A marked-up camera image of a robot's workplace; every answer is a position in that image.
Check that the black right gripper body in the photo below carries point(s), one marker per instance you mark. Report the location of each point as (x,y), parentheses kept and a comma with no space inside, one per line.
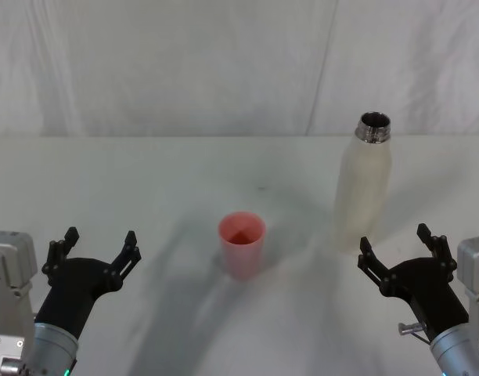
(429,290)

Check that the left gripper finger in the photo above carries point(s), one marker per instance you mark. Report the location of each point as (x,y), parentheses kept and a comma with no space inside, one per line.
(124,260)
(55,252)

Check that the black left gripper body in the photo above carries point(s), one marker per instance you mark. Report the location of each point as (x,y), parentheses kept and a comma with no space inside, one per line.
(73,286)

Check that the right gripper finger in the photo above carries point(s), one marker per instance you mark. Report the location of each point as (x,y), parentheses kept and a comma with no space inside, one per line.
(374,270)
(439,248)

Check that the cream vacuum bottle steel neck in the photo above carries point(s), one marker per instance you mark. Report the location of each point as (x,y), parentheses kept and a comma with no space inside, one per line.
(362,196)

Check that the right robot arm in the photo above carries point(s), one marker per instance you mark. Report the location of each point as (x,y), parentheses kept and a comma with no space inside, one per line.
(472,274)

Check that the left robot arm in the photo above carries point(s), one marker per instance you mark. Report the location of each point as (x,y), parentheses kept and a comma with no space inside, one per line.
(10,274)

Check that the white table cloth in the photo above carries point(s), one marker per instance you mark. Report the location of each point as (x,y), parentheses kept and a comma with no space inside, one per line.
(145,188)

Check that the pink cup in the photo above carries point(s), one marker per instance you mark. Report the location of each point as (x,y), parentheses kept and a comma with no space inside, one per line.
(241,250)

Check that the white wrinkled curtain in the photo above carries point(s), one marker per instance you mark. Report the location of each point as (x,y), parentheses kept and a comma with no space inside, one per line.
(184,66)

